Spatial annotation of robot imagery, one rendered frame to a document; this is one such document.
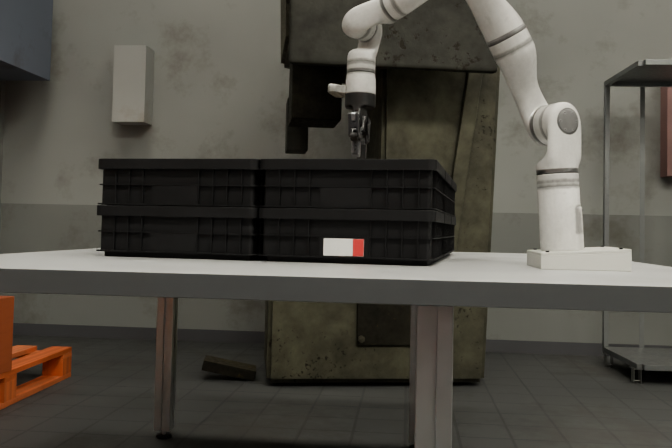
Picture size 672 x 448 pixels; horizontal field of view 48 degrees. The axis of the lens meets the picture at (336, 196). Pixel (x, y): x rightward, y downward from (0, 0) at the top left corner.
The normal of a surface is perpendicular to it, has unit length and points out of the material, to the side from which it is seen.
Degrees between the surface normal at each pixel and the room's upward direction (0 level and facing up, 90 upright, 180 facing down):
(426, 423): 90
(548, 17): 90
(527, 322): 90
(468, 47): 90
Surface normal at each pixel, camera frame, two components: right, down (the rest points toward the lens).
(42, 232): -0.10, -0.04
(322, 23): 0.11, -0.04
